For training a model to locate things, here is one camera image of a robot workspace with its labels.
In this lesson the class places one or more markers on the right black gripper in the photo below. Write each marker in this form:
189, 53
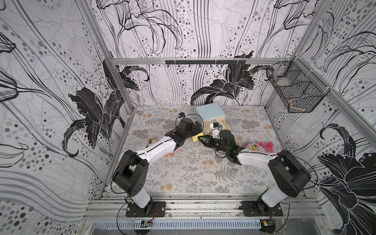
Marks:
210, 140

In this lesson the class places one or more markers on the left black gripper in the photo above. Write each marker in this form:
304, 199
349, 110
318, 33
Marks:
194, 131

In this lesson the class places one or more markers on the yellow sticky notes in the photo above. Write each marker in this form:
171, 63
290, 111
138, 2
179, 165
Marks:
195, 138

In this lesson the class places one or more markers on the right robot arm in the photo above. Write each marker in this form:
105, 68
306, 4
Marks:
289, 174

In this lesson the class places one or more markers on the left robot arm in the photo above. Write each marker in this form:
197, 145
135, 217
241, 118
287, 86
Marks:
131, 173

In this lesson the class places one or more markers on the brown white plush dog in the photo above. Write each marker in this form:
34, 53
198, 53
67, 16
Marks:
152, 142

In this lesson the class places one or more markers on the pink striped plush toy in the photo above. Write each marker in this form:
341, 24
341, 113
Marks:
260, 147

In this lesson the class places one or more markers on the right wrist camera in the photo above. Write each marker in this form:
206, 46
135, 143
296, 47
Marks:
216, 128

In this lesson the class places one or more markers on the black bar on rail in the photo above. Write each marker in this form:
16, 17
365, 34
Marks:
202, 62

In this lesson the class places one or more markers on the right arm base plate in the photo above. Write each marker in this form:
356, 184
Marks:
254, 208

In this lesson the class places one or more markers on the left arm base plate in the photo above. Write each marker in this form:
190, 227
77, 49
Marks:
154, 209

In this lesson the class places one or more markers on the black wire basket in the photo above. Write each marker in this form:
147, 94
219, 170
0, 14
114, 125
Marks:
298, 88

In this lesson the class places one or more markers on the white slotted cable duct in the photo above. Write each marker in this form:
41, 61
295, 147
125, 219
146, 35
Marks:
179, 224

